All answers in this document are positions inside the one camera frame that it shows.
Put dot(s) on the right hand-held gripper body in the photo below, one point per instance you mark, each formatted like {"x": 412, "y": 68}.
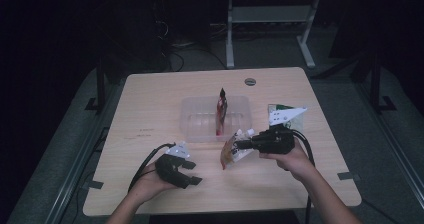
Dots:
{"x": 275, "y": 140}

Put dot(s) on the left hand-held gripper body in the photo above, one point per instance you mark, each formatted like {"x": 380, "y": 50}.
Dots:
{"x": 170, "y": 170}

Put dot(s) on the clear snack packet red edge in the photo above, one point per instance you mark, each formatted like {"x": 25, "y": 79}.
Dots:
{"x": 233, "y": 152}

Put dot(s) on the red and black snack packet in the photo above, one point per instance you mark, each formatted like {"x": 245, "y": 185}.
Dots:
{"x": 221, "y": 112}

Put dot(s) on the clear plastic container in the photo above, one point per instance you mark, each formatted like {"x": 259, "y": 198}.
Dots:
{"x": 200, "y": 117}

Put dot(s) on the person's left hand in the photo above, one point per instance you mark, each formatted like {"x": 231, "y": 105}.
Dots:
{"x": 150, "y": 184}

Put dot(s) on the person's right hand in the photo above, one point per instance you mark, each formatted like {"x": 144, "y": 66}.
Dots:
{"x": 293, "y": 162}

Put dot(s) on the green and white snack packet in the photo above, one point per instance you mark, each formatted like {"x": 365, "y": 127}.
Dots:
{"x": 297, "y": 120}

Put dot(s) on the grey tape strip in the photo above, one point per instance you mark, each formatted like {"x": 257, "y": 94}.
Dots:
{"x": 95, "y": 184}
{"x": 348, "y": 175}

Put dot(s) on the black metal stand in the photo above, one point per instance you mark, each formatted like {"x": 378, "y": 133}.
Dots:
{"x": 100, "y": 84}
{"x": 376, "y": 84}

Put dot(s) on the metal floor rail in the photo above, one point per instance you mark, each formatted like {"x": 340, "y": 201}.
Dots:
{"x": 76, "y": 170}
{"x": 393, "y": 140}

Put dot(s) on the white desk frame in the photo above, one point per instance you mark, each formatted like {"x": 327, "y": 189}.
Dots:
{"x": 230, "y": 34}

